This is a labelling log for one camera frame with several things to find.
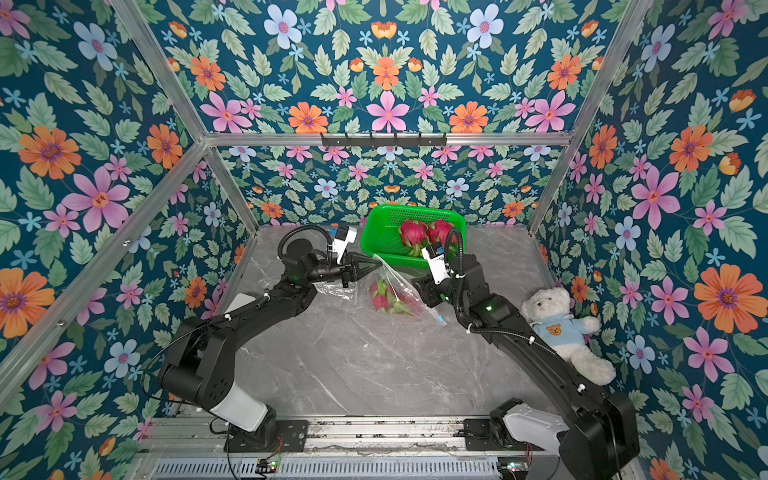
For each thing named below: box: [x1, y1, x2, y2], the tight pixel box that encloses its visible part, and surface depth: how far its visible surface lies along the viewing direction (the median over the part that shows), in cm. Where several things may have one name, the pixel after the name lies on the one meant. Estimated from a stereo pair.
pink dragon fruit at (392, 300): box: [369, 279, 420, 315], surface depth 82 cm
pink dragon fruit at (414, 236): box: [398, 219, 429, 258], surface depth 109 cm
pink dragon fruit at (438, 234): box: [428, 219, 459, 254], surface depth 109 cm
